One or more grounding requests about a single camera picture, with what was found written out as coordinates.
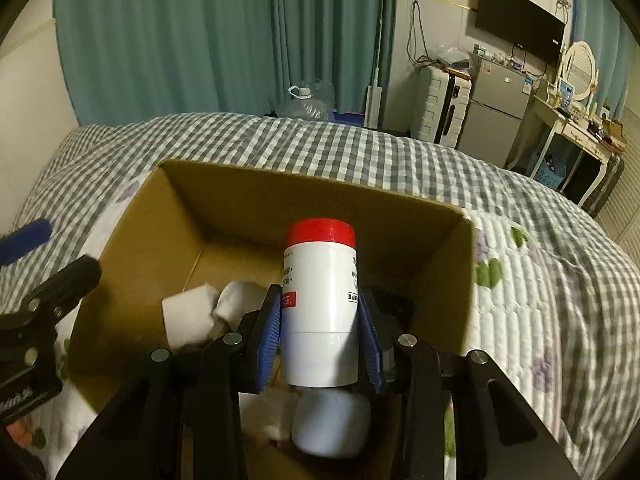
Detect dark ribbed suitcase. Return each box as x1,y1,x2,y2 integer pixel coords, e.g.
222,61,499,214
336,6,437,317
582,152,626,218

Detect white suitcase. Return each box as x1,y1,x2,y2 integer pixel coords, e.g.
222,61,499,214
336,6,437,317
412,65,473,148

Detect small photo frame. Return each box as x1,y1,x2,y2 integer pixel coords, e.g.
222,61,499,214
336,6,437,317
556,79,577,111

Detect small brown cardboard box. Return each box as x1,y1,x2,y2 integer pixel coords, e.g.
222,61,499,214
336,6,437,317
600,119,626,153

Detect silver refrigerator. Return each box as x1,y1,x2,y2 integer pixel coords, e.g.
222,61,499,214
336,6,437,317
457,55,532,168

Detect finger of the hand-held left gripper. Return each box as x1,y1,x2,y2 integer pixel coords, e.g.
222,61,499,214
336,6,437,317
0,256,102,333
0,217,53,268

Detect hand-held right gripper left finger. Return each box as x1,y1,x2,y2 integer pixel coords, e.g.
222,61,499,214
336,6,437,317
57,284,286,480

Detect clear plastic bag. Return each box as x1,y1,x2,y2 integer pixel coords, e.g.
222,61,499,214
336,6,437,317
432,46,473,71

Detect blue plastic basket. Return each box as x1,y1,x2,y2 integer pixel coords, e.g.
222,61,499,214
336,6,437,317
530,150,566,191

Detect white oval vanity mirror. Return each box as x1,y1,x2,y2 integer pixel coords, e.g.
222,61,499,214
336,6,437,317
560,41,599,103

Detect white plastic bottle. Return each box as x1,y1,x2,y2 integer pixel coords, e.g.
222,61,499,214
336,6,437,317
161,280,268,348

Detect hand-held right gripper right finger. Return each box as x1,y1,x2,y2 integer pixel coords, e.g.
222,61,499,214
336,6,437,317
359,287,581,480

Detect white bottle with red cap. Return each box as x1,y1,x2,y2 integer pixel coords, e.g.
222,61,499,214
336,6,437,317
281,218,361,388

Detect blue plastic bin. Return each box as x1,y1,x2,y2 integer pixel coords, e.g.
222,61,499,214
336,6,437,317
330,109,366,128

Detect white dressing table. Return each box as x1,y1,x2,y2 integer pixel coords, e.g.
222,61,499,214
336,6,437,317
505,95,626,201

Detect teal curtain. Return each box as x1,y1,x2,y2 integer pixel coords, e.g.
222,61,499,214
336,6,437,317
52,0,275,127
572,0,632,111
270,0,401,116

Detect large clear water bottle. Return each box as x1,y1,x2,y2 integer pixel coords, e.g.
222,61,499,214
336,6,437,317
272,85,336,121

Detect white flat mop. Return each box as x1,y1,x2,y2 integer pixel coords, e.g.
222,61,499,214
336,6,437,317
364,0,387,128

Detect white floral quilted blanket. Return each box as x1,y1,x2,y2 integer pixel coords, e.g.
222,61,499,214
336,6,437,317
10,175,638,480

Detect black wall television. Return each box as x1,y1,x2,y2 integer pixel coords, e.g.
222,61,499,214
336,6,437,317
474,0,567,67

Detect white round jar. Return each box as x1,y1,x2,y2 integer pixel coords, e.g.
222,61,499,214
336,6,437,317
291,391,372,458

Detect hanging wall cables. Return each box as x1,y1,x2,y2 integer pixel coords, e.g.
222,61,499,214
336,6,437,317
406,0,436,68

